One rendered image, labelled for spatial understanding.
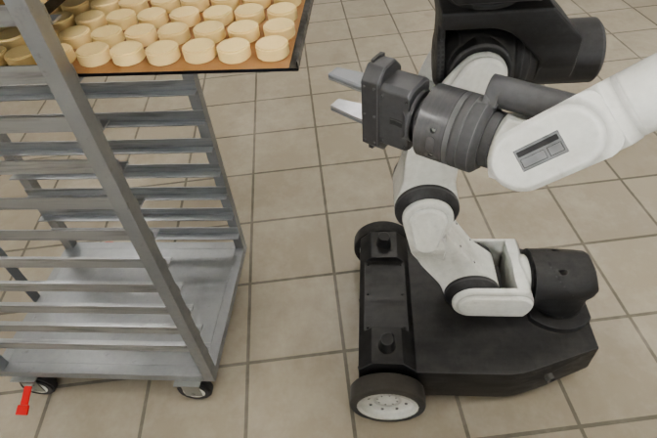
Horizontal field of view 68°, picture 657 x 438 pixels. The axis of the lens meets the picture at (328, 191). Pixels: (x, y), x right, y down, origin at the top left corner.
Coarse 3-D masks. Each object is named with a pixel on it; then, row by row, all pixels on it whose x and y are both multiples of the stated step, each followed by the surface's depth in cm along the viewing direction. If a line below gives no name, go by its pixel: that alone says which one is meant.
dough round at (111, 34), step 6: (114, 24) 81; (96, 30) 80; (102, 30) 79; (108, 30) 79; (114, 30) 79; (120, 30) 79; (96, 36) 78; (102, 36) 78; (108, 36) 78; (114, 36) 78; (120, 36) 79; (108, 42) 78; (114, 42) 79
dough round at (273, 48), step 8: (264, 40) 73; (272, 40) 73; (280, 40) 73; (256, 48) 72; (264, 48) 71; (272, 48) 71; (280, 48) 71; (288, 48) 73; (264, 56) 71; (272, 56) 71; (280, 56) 72
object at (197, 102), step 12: (192, 96) 123; (192, 108) 126; (204, 108) 127; (204, 132) 131; (216, 144) 136; (216, 156) 137; (216, 180) 143; (228, 192) 147; (228, 204) 150; (240, 228) 159; (240, 240) 161
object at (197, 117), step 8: (96, 112) 128; (104, 112) 128; (112, 112) 128; (120, 112) 128; (128, 112) 128; (136, 112) 127; (144, 112) 127; (152, 112) 127; (160, 112) 127; (168, 112) 127; (176, 112) 127; (184, 112) 127; (192, 112) 126; (200, 112) 126; (112, 120) 130; (120, 120) 129; (128, 120) 129; (136, 120) 129; (144, 120) 129; (152, 120) 129; (160, 120) 128; (168, 120) 128; (176, 120) 128; (184, 120) 128; (192, 120) 127; (200, 120) 127
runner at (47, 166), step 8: (0, 160) 85; (8, 160) 85; (16, 160) 85; (24, 160) 85; (32, 160) 84; (40, 160) 84; (48, 160) 84; (56, 160) 84; (64, 160) 84; (72, 160) 84; (80, 160) 84; (0, 168) 86; (8, 168) 86; (16, 168) 86; (24, 168) 86; (32, 168) 86; (40, 168) 86; (48, 168) 85; (56, 168) 85; (64, 168) 85; (72, 168) 85; (80, 168) 85; (88, 168) 85; (120, 168) 84
